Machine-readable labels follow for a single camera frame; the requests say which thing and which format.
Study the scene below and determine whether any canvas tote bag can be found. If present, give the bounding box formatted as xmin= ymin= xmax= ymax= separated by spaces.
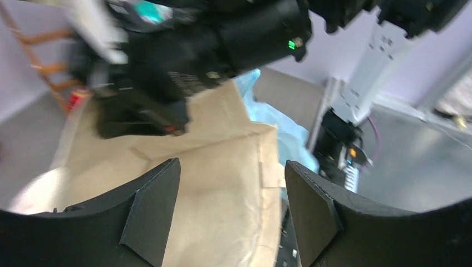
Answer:
xmin=6 ymin=82 xmax=283 ymax=266

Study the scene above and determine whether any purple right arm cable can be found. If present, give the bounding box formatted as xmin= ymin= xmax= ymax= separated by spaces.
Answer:
xmin=363 ymin=116 xmax=382 ymax=166

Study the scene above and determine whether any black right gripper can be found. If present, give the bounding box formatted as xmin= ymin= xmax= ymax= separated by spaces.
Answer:
xmin=68 ymin=19 xmax=228 ymax=139

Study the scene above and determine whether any red candy bag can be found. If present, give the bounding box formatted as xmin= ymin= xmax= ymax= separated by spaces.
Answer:
xmin=68 ymin=88 xmax=91 ymax=110

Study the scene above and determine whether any wooden rack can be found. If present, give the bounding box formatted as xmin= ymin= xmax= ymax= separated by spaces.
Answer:
xmin=1 ymin=1 xmax=80 ymax=115

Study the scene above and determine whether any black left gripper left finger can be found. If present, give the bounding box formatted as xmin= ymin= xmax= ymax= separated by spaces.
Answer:
xmin=1 ymin=158 xmax=181 ymax=266

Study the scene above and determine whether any teal snack bag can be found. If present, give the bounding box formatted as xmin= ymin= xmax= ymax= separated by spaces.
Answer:
xmin=132 ymin=0 xmax=173 ymax=24

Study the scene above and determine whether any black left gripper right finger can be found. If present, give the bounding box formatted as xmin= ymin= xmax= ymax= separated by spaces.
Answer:
xmin=285 ymin=161 xmax=471 ymax=266

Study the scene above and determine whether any blue plastic grocery bag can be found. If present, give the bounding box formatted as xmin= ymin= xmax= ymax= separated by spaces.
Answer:
xmin=232 ymin=68 xmax=321 ymax=201

